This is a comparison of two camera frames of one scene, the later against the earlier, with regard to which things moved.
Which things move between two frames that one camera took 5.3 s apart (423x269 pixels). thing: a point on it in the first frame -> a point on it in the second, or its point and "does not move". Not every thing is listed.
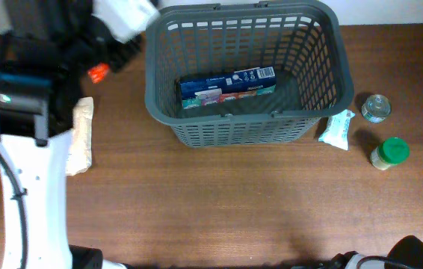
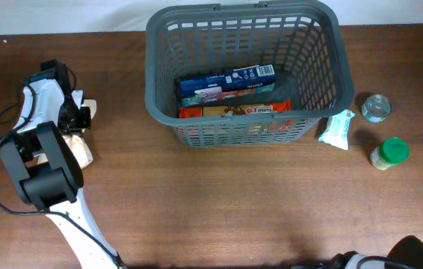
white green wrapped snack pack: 336,131 does not move
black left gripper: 128,50 -> 86,122
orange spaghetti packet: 96,73 -> 256,107
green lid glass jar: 391,152 does not move
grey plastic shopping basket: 309,45 does not move
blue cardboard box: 214,90 does not move
